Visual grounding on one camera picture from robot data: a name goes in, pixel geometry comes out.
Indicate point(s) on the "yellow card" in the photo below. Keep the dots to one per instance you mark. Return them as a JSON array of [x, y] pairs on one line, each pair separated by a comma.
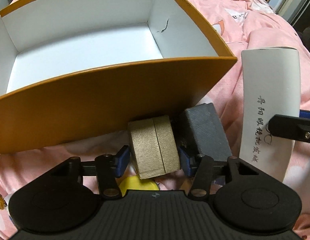
[[135, 183]]

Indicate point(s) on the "orange cardboard box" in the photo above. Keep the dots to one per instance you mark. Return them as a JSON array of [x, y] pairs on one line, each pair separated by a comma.
[[74, 69]]

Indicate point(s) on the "pink bedsheet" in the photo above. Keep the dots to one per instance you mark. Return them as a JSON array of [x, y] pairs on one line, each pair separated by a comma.
[[243, 24]]

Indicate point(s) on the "white glasses case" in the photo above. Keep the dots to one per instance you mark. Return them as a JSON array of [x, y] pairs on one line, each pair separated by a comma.
[[272, 85]]

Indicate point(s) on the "grey fabric case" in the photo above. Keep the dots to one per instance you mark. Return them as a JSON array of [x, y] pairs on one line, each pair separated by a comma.
[[205, 134]]

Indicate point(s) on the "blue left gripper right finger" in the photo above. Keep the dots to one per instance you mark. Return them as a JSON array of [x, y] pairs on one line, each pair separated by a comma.
[[187, 162]]

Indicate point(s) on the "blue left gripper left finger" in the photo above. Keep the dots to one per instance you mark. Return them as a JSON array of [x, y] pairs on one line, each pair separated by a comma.
[[122, 159]]

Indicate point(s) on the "gold fabric box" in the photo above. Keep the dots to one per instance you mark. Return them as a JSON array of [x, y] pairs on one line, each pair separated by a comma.
[[153, 147]]

